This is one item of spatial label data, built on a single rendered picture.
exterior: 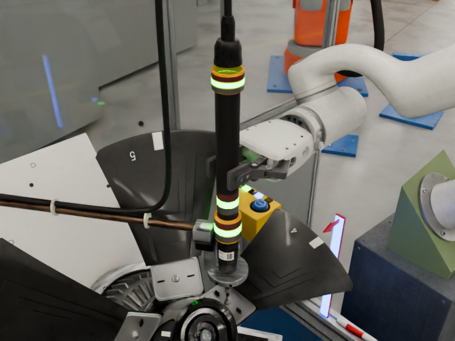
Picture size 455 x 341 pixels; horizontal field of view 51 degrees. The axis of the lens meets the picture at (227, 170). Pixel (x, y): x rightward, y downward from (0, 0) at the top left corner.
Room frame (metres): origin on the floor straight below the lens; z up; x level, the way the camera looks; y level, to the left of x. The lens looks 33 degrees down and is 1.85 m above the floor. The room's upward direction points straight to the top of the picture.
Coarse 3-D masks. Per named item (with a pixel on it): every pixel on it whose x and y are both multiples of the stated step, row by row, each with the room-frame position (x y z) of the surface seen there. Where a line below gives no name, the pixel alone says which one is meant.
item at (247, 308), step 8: (216, 288) 0.62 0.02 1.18; (224, 288) 0.62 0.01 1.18; (232, 288) 0.62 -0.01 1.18; (208, 296) 0.60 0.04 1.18; (216, 296) 0.60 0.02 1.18; (224, 296) 0.60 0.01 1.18; (232, 296) 0.60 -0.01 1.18; (240, 296) 0.60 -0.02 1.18; (232, 304) 0.58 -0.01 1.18; (240, 304) 0.58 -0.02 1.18; (248, 304) 0.58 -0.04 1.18; (232, 312) 0.56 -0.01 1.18; (248, 312) 0.56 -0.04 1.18; (240, 320) 0.54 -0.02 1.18
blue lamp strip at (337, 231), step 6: (336, 216) 0.83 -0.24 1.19; (342, 222) 0.81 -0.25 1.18; (336, 228) 0.82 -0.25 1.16; (342, 228) 0.81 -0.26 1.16; (336, 234) 0.82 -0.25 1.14; (336, 240) 0.82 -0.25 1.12; (330, 246) 0.83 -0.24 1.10; (336, 246) 0.82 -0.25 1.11; (336, 252) 0.81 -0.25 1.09; (330, 294) 0.81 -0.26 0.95; (324, 300) 0.82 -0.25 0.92; (324, 306) 0.82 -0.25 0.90; (324, 312) 0.82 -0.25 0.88
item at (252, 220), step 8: (240, 192) 1.08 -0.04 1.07; (216, 200) 1.06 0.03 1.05; (240, 200) 1.04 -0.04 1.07; (248, 200) 1.04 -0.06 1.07; (216, 208) 1.07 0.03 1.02; (240, 208) 1.00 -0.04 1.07; (248, 208) 1.00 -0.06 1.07; (272, 208) 1.00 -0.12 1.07; (248, 216) 0.97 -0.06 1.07; (256, 216) 0.97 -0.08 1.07; (264, 216) 0.97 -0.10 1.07; (248, 224) 0.97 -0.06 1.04; (256, 224) 0.95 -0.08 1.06; (248, 232) 0.97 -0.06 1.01; (256, 232) 0.95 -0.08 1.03; (248, 240) 0.97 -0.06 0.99
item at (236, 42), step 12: (228, 24) 0.57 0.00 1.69; (228, 36) 0.57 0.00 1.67; (216, 48) 0.57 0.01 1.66; (228, 48) 0.57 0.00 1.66; (240, 48) 0.57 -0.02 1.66; (216, 60) 0.57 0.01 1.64; (228, 60) 0.56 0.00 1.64; (240, 60) 0.57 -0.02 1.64; (228, 252) 0.56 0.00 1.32; (228, 264) 0.57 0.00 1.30
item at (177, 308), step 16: (160, 304) 0.56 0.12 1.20; (176, 304) 0.53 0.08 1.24; (192, 304) 0.51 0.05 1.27; (208, 304) 0.52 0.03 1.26; (224, 304) 0.53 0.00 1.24; (176, 320) 0.48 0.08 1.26; (192, 320) 0.49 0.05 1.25; (208, 320) 0.50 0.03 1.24; (224, 320) 0.51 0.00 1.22; (160, 336) 0.48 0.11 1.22; (176, 336) 0.46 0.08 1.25; (192, 336) 0.47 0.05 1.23; (224, 336) 0.49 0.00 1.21
